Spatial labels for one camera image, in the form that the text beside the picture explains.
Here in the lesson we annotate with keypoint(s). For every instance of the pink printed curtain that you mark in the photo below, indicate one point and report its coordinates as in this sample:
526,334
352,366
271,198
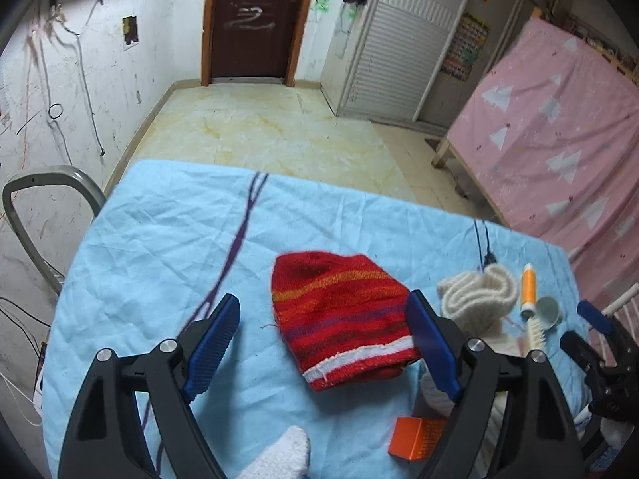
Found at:
549,124

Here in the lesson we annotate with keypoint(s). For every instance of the orange tube bottle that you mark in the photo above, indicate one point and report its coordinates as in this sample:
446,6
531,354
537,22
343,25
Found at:
528,292

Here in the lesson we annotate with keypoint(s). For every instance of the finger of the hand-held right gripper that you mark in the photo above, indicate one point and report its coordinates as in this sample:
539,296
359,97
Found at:
579,352
595,317

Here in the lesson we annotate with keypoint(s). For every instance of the white round cap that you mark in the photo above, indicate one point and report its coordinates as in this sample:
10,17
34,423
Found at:
549,312

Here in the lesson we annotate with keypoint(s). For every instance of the white slatted wardrobe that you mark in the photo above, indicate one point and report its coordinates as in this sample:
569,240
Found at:
389,50

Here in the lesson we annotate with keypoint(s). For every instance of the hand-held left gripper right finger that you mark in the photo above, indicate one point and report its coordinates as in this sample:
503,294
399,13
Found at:
434,344

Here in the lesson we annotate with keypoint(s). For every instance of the cream knitted scarf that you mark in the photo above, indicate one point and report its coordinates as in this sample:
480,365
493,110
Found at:
474,294

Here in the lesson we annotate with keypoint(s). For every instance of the light blue blanket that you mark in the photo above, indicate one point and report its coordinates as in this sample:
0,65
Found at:
164,259

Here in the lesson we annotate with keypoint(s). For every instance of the colourful wall poster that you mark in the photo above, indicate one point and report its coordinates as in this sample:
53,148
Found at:
465,47

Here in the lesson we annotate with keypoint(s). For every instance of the person's left hand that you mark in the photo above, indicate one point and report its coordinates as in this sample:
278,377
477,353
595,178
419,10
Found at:
279,454

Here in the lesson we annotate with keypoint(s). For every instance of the white ribbed brush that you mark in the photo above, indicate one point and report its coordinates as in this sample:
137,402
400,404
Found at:
535,335

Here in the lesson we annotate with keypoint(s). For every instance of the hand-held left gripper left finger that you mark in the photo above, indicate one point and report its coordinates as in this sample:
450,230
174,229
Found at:
212,344

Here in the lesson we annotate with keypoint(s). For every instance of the orange cardboard box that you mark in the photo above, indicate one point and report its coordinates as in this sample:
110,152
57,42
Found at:
414,439

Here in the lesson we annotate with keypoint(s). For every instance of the white metal rail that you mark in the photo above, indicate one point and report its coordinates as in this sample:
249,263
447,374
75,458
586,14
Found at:
621,303

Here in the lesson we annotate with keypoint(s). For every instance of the grey metal chair frame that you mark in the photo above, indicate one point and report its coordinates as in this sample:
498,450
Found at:
30,179

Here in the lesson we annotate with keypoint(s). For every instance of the red striped knit hat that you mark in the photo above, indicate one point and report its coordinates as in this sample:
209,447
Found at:
339,324

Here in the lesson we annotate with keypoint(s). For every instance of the dark brown door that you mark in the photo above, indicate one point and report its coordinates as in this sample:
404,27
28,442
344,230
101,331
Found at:
254,20

